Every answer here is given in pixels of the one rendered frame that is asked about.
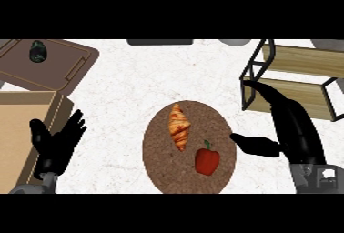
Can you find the black-framed wooden tiered shelf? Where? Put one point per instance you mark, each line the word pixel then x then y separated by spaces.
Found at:
pixel 304 79

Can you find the golden croissant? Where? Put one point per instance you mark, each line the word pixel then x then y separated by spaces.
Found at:
pixel 178 127

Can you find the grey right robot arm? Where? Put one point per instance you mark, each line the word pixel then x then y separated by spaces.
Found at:
pixel 316 179

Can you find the dark grey flat appliance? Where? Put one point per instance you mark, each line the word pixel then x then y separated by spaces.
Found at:
pixel 159 42

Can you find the grey round object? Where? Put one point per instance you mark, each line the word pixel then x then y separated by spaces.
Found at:
pixel 235 42

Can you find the red bell pepper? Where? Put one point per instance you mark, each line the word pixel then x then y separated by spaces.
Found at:
pixel 206 160

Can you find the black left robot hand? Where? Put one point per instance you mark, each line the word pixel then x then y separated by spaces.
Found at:
pixel 56 142

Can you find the brown oval placemat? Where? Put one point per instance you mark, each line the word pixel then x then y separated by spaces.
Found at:
pixel 190 170

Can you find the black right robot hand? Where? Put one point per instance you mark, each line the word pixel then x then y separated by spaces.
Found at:
pixel 291 130

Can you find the grey angular object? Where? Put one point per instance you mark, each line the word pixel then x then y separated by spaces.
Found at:
pixel 329 44

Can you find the dark green avocado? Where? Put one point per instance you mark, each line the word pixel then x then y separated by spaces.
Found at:
pixel 37 51

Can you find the tan open box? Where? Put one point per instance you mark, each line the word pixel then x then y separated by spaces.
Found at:
pixel 22 136

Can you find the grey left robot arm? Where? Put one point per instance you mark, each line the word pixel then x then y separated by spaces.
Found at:
pixel 37 184

